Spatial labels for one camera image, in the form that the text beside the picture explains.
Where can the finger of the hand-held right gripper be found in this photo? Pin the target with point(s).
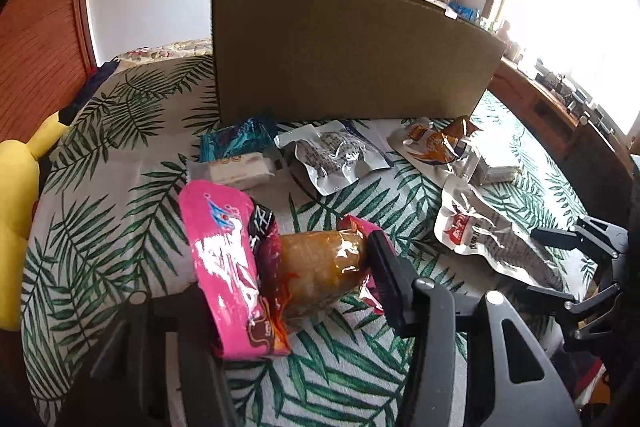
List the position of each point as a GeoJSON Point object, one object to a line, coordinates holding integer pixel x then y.
{"type": "Point", "coordinates": [590, 307]}
{"type": "Point", "coordinates": [595, 239]}

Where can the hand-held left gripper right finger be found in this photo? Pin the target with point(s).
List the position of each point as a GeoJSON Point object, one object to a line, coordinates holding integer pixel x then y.
{"type": "Point", "coordinates": [381, 257]}

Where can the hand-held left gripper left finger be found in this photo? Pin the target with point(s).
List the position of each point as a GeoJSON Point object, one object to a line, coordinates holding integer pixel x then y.
{"type": "Point", "coordinates": [197, 357]}

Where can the pink snack packet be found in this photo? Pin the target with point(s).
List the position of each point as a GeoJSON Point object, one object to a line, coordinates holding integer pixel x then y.
{"type": "Point", "coordinates": [225, 257]}

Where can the blue foil snack packet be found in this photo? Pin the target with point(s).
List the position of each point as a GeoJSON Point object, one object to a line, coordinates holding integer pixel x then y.
{"type": "Point", "coordinates": [235, 137]}

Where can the brown cardboard box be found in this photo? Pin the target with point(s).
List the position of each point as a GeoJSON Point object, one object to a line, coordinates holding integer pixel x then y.
{"type": "Point", "coordinates": [340, 52]}

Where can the white red snack packet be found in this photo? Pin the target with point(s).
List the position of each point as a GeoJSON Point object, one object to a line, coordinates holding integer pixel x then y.
{"type": "Point", "coordinates": [480, 232]}

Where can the silver grey snack packet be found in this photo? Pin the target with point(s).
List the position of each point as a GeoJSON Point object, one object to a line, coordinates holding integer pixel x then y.
{"type": "Point", "coordinates": [335, 152]}

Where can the clear silver small packet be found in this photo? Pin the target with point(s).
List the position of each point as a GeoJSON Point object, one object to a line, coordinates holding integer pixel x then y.
{"type": "Point", "coordinates": [495, 169]}

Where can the orange white snack packet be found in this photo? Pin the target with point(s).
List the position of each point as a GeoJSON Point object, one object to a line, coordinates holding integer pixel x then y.
{"type": "Point", "coordinates": [430, 142]}

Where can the wooden cabinet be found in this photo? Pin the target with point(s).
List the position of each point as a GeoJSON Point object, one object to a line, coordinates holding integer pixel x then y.
{"type": "Point", "coordinates": [545, 107]}

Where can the leaf print blanket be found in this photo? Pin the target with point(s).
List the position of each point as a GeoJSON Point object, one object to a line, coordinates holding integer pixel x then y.
{"type": "Point", "coordinates": [125, 207]}

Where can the small white snack packet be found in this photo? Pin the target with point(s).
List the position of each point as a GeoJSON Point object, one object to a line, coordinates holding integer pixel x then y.
{"type": "Point", "coordinates": [235, 169]}

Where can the yellow plush toy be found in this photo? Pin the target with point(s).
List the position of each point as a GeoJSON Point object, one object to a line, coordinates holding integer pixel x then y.
{"type": "Point", "coordinates": [15, 207]}

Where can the blue box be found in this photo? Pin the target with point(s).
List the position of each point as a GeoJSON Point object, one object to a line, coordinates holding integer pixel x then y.
{"type": "Point", "coordinates": [464, 11]}

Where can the floral leaf-print bed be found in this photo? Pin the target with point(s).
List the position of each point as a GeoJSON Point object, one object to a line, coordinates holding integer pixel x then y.
{"type": "Point", "coordinates": [165, 49]}

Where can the wooden wardrobe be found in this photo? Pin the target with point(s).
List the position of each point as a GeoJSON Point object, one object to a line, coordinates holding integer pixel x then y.
{"type": "Point", "coordinates": [40, 32]}

